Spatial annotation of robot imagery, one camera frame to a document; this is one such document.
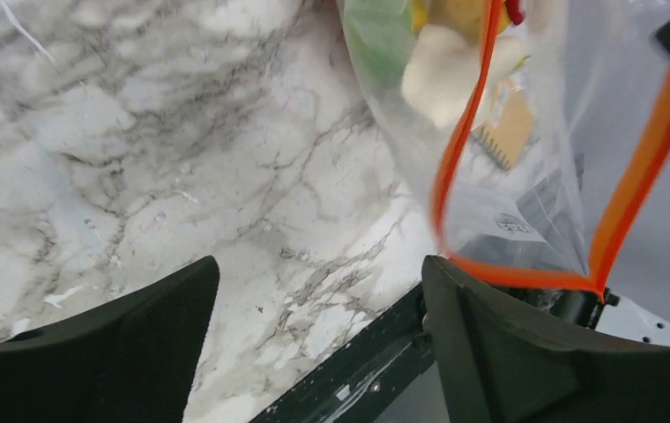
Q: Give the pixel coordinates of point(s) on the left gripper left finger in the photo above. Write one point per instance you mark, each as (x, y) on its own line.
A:
(132, 359)

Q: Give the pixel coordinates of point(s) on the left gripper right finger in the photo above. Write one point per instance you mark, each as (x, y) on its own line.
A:
(502, 360)

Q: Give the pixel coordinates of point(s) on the clear zip top bag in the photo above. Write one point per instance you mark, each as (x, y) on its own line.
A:
(534, 131)

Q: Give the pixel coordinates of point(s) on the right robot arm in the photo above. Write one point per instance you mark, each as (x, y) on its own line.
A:
(633, 318)

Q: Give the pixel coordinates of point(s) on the red chili in bag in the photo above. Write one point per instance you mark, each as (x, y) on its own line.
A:
(515, 11)

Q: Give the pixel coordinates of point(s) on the small yellow notebook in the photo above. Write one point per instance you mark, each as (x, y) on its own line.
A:
(505, 132)

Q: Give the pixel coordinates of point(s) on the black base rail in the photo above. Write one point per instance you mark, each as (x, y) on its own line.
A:
(364, 376)

